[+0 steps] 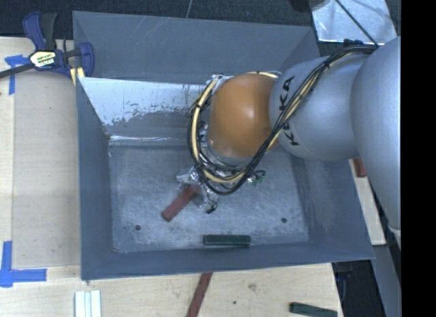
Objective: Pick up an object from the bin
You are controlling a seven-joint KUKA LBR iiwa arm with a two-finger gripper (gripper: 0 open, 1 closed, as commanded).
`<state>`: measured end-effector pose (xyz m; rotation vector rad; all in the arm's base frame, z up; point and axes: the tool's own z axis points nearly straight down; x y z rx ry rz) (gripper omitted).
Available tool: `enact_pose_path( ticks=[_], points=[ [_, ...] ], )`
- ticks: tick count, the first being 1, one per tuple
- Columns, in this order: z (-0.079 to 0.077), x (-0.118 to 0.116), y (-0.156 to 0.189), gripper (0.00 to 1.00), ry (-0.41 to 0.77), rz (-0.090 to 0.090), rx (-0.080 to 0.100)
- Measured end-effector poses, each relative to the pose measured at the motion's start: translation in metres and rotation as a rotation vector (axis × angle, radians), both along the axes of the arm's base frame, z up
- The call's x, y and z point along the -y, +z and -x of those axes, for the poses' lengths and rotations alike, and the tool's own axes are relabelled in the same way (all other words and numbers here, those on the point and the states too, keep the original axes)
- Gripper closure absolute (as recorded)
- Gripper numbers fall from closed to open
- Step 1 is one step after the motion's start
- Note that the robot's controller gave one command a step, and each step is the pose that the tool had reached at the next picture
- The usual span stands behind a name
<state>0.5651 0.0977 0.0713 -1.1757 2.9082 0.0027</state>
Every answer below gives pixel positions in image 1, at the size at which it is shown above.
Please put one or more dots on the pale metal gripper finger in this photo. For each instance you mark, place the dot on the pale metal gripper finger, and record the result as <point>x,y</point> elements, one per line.
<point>204,200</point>
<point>186,178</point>

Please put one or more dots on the red-brown block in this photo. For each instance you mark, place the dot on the red-brown block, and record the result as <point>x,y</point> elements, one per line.
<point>199,295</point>
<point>359,168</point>
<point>177,206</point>

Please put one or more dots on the grey metal bin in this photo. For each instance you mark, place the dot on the grey metal bin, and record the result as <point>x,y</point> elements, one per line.
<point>143,186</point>

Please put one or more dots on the dark green flat block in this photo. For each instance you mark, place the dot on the dark green flat block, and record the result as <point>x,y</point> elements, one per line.
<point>311,309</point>
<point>226,240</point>

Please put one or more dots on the pale wood flat board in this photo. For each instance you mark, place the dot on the pale wood flat board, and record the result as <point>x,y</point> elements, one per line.
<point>44,172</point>

